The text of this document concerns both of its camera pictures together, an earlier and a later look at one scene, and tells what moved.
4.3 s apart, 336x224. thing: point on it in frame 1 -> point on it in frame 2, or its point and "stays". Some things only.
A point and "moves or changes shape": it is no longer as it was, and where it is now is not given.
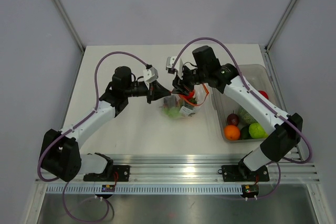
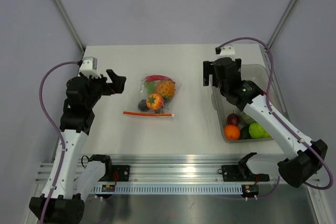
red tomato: x=190 y=95 -> x=154 y=102
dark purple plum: x=170 y=101 -> x=142 y=105
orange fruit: x=232 y=132 stays
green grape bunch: x=173 y=112 moves or changes shape
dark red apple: x=232 y=119 stays
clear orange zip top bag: x=179 y=106 -> x=159 y=96
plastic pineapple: x=192 y=100 moves or changes shape
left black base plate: x=115 y=173 stays
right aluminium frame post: x=288 y=10 stays
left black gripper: x=156 y=91 -> x=117 y=82
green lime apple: x=256 y=131 stays
